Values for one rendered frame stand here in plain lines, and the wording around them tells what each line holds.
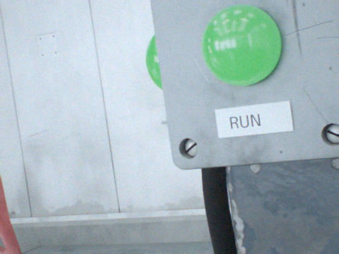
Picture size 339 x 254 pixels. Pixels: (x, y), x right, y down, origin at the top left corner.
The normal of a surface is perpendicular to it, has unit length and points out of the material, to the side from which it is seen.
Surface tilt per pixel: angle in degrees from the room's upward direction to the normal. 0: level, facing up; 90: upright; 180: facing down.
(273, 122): 90
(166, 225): 90
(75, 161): 90
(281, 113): 90
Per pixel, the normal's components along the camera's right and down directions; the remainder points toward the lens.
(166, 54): -0.47, 0.11
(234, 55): -0.29, 0.33
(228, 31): -0.47, -0.18
